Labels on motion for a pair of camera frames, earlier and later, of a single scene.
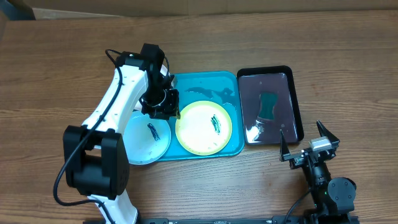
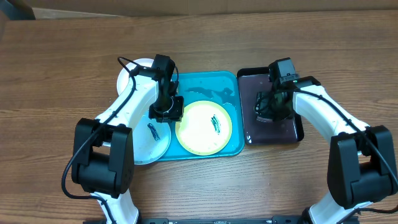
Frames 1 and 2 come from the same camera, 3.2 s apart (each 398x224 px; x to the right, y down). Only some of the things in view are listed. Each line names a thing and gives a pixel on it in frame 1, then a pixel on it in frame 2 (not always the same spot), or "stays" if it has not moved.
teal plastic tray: x=223 y=88 stays
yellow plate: x=203 y=128 stays
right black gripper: x=296 y=158 → x=262 y=107
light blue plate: x=146 y=139 stays
